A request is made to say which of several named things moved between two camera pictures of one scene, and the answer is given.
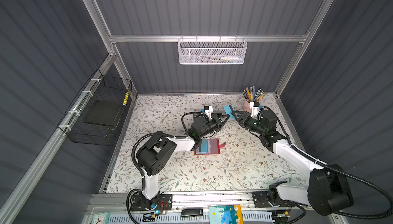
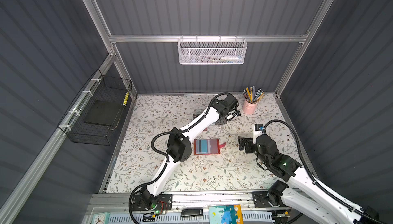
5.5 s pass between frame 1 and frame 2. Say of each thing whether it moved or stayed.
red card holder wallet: stayed
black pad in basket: stayed
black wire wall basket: stayed
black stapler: stayed
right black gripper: moved
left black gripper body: moved
